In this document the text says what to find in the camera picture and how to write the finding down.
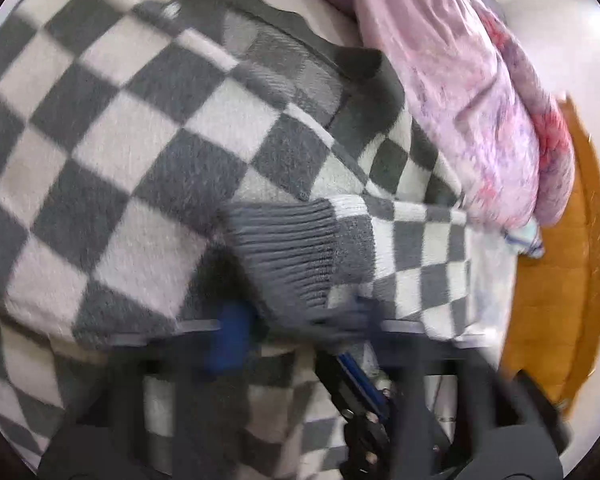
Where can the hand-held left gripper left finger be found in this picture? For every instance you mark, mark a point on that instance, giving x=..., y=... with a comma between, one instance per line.
x=232, y=335

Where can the striped light blue cloth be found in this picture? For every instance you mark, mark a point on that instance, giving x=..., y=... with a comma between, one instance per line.
x=527, y=241

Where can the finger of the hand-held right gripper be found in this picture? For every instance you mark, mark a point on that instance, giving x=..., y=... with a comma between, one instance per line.
x=352, y=385

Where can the grey white checkered sweater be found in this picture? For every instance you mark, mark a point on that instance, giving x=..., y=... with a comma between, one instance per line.
x=130, y=160

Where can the orange wooden bed frame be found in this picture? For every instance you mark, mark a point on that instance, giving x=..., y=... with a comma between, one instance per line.
x=545, y=310

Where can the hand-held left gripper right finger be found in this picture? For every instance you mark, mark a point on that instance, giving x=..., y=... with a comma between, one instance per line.
x=366, y=317

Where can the pink floral quilt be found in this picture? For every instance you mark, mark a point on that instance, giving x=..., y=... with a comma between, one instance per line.
x=455, y=85

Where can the white flowered bed sheet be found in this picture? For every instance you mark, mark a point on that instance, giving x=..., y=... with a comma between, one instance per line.
x=495, y=285

